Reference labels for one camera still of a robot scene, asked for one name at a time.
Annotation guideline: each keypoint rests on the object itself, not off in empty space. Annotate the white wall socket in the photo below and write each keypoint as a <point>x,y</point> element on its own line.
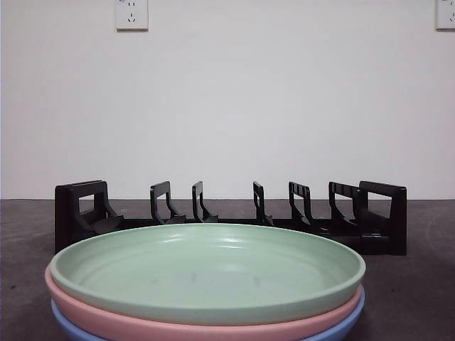
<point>446,14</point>
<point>131,16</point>

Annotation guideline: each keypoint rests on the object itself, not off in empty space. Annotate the pink plate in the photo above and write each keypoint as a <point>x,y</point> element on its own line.
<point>89,312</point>

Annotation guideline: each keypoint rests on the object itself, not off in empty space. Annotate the blue plate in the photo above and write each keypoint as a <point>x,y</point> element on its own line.
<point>64,323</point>

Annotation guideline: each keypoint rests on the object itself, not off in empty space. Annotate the green plate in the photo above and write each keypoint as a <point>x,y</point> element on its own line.
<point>206,273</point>

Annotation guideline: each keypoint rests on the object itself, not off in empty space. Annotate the black plastic dish rack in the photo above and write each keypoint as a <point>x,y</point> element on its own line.
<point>384,245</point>

